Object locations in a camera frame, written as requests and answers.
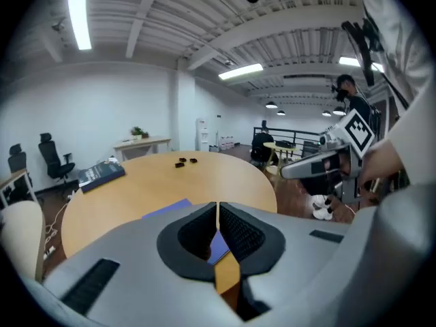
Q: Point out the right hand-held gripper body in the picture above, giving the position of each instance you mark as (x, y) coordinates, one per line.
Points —
(357, 131)

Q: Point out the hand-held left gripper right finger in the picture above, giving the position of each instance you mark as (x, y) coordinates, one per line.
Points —
(299, 250)

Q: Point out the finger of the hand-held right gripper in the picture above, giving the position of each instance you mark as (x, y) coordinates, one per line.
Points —
(299, 170)

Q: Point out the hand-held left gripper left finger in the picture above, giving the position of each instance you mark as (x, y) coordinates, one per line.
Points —
(129, 267)

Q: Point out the thin purple book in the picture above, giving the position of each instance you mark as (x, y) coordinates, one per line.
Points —
(170, 210)

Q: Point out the person's right forearm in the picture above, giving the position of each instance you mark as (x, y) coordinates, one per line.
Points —
(381, 162)

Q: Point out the thick dark blue book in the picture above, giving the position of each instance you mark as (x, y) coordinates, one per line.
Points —
(102, 174)

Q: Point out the black pendant lamp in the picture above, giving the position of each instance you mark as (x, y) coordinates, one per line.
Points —
(271, 106)
(280, 113)
(326, 114)
(339, 112)

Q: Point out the black box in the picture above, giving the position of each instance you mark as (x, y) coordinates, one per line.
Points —
(285, 144)

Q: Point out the small yellow round table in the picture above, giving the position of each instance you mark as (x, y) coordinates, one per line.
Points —
(272, 145)

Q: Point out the black metal railing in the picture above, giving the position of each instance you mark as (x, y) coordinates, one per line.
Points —
(289, 131)

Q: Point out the ceiling tube light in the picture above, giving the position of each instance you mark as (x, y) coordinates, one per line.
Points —
(349, 61)
(79, 15)
(240, 72)

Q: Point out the pack of water jugs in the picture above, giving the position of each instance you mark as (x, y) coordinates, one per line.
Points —
(227, 144)

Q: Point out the white power strip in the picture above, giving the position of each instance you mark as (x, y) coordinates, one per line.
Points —
(49, 252)

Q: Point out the round wooden table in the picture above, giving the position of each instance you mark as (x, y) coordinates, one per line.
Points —
(153, 189)

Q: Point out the grey trash bin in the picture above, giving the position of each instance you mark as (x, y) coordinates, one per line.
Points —
(213, 148)

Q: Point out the white water dispenser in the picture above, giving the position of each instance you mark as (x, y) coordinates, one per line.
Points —
(202, 138)

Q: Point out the person's white shirt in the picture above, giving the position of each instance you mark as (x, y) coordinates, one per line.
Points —
(408, 29)

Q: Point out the cream oval table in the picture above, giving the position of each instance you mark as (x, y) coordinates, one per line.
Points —
(20, 230)

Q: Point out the white flat desk item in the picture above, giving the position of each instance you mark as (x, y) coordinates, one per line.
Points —
(127, 141)

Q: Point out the light wood desk white legs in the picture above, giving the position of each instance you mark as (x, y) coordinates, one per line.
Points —
(13, 179)
(143, 142)

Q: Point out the black office chair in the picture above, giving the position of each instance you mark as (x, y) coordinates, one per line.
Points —
(51, 158)
(17, 157)

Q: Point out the potted green plant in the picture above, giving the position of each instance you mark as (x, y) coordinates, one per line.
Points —
(138, 132)

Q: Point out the black chest mount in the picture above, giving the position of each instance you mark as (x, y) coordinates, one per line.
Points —
(361, 49)

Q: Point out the ceiling security camera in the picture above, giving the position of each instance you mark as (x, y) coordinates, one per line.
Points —
(58, 26)
(229, 62)

